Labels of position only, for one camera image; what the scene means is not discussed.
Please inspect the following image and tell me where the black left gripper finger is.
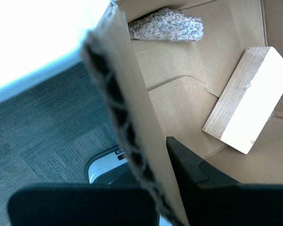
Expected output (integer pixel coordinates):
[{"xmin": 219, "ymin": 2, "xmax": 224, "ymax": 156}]
[
  {"xmin": 166, "ymin": 136, "xmax": 283, "ymax": 226},
  {"xmin": 7, "ymin": 183, "xmax": 160, "ymax": 226}
]

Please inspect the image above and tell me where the light wooden block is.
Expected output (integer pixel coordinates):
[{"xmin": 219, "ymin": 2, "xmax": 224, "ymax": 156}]
[{"xmin": 201, "ymin": 46, "xmax": 283, "ymax": 155}]

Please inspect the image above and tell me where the brown cardboard box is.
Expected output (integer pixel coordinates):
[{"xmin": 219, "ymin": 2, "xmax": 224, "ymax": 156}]
[{"xmin": 81, "ymin": 0, "xmax": 283, "ymax": 226}]

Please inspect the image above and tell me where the speckled granite rock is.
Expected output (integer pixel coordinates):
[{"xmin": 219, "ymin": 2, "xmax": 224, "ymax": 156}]
[{"xmin": 128, "ymin": 8, "xmax": 205, "ymax": 43}]

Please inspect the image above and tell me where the white robot base deck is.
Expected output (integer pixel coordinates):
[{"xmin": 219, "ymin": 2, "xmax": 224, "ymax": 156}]
[{"xmin": 84, "ymin": 145, "xmax": 133, "ymax": 187}]

